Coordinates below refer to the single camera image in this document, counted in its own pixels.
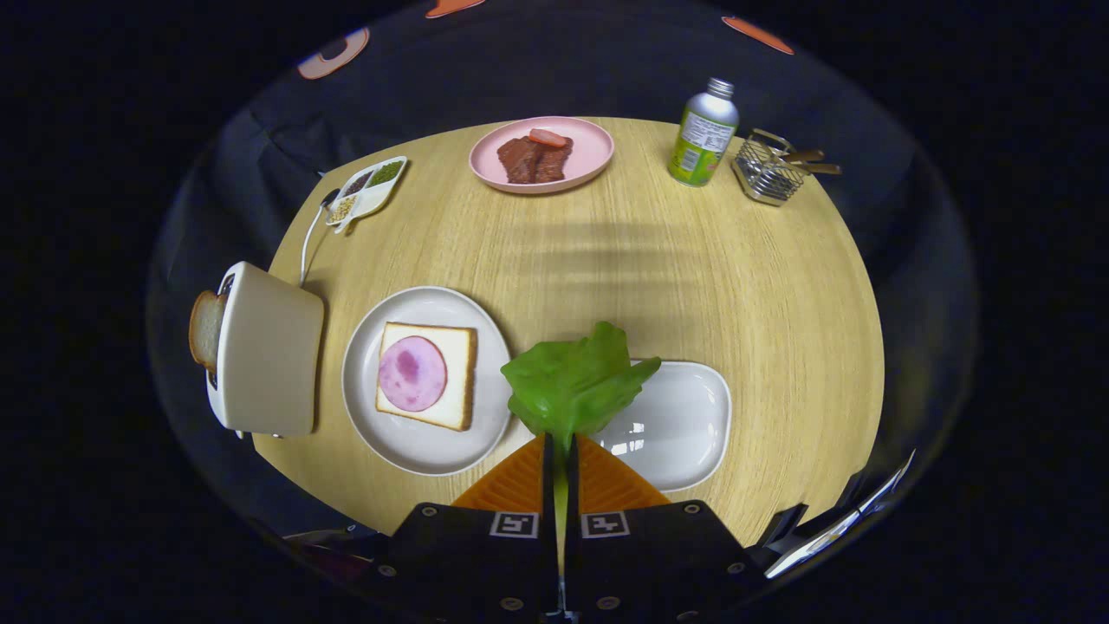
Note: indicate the white bread slice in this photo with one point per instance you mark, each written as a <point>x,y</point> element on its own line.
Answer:
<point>457,373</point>

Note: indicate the brown meat piece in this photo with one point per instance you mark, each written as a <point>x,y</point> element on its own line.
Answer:
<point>528,160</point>

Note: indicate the white divided tray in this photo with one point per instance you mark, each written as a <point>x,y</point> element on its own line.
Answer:
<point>368,195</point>

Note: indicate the white rectangular dish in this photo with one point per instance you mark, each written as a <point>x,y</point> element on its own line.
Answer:
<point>684,425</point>

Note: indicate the round white plate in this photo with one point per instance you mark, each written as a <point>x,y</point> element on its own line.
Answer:
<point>416,451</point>

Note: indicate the toasted bread slice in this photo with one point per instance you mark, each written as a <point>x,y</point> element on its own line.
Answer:
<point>206,329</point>

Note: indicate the white toaster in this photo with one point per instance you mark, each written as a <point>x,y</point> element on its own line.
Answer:
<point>269,347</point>

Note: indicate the red sausage slice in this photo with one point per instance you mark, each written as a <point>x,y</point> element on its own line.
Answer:
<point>548,137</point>

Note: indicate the pink plate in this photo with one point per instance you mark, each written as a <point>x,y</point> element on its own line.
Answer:
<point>589,152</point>

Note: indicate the pile of yellow beans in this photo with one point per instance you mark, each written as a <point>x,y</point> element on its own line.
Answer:
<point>342,209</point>

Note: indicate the pile of green beans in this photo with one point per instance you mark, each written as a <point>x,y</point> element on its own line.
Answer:
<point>385,172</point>

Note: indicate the pile of brown beans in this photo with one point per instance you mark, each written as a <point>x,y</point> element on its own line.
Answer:
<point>357,184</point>

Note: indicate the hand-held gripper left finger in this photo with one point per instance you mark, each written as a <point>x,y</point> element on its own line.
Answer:
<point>549,485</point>

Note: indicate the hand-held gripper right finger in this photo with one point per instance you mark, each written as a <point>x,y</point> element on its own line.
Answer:
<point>572,485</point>

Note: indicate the silver bottle with green label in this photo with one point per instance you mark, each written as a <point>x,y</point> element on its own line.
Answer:
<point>702,139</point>

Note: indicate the pink ham slice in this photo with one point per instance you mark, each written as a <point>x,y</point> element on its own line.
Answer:
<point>411,373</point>

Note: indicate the green lettuce leaf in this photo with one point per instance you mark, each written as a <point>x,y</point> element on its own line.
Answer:
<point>572,381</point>

